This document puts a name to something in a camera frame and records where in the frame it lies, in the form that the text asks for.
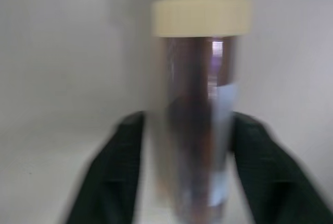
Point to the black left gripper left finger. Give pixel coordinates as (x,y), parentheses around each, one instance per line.
(109,177)

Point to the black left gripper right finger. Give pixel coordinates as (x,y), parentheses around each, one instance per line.
(273,172)

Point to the clear jar with cream lid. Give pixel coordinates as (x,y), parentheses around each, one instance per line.
(192,109)

